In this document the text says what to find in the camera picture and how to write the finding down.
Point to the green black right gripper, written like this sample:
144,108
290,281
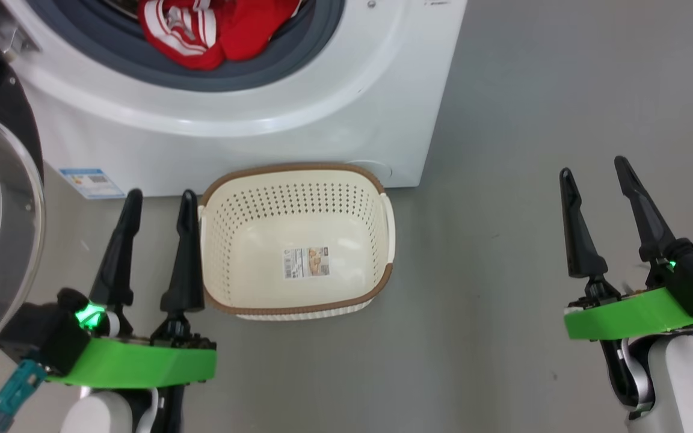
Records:
629,316

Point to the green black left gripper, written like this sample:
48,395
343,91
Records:
142,364

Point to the red white striped garment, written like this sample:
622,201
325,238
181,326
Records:
250,36

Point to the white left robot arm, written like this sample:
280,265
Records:
100,418

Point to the cream perforated laundry basket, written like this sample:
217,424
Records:
250,282

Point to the paper basket label sticker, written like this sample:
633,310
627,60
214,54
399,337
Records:
306,263

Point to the grey rubber door gasket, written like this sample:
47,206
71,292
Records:
250,75

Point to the white front-load washing machine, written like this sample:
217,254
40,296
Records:
322,120

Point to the blue energy label sticker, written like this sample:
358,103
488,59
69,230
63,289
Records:
91,183

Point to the round white filter cover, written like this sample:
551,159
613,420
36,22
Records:
376,171

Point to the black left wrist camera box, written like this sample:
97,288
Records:
40,337

